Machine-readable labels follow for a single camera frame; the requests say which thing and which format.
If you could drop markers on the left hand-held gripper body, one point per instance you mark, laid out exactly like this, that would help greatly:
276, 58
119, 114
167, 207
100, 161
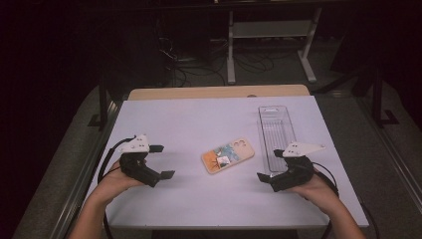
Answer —
136, 166

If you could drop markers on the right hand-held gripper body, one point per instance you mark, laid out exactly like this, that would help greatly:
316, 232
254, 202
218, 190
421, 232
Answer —
295, 171

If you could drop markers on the clear plastic tray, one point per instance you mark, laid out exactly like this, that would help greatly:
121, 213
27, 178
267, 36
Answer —
275, 129

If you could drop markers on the cream painted phone case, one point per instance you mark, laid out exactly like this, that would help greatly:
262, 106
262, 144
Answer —
229, 155

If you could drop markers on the person's left hand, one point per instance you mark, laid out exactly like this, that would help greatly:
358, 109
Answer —
114, 182

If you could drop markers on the person's right hand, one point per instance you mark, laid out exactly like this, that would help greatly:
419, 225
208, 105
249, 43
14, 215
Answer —
316, 189

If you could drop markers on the wooden table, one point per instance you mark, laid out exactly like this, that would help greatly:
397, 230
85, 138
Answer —
199, 92

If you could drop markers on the black metal stand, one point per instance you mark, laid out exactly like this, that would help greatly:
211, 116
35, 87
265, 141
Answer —
103, 99
377, 96

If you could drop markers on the grey metal rail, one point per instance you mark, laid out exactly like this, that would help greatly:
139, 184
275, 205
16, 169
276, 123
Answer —
79, 186
394, 156

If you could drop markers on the white metal desk frame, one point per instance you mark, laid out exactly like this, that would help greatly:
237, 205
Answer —
272, 29

